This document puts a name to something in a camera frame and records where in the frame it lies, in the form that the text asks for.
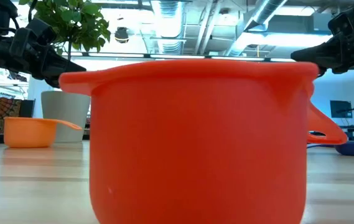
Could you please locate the black board panel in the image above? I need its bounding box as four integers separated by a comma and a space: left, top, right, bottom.
19, 99, 36, 118

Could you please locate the ceiling light rail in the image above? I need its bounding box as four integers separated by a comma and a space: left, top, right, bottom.
61, 52, 296, 62

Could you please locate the white plant pot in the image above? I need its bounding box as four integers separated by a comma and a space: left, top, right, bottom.
40, 90, 91, 143

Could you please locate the silver ventilation duct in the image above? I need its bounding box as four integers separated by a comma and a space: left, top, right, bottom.
150, 0, 185, 55

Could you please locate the colourful patterned tapestry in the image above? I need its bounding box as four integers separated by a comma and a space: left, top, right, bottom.
0, 98, 22, 134

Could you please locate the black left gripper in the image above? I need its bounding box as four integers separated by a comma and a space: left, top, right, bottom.
10, 28, 87, 88

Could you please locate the orange measuring cup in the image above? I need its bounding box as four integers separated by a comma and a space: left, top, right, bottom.
3, 116, 83, 149

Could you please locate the red measuring cup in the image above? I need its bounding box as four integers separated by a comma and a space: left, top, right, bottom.
58, 58, 348, 224

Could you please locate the black ceiling camera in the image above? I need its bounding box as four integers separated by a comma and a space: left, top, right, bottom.
114, 27, 130, 44

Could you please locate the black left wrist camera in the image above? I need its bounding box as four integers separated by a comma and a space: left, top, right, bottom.
27, 17, 57, 46

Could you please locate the black wall monitor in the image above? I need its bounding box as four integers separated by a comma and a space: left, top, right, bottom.
330, 100, 353, 119

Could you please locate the green leafy plant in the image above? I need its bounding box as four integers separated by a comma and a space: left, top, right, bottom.
19, 0, 112, 91

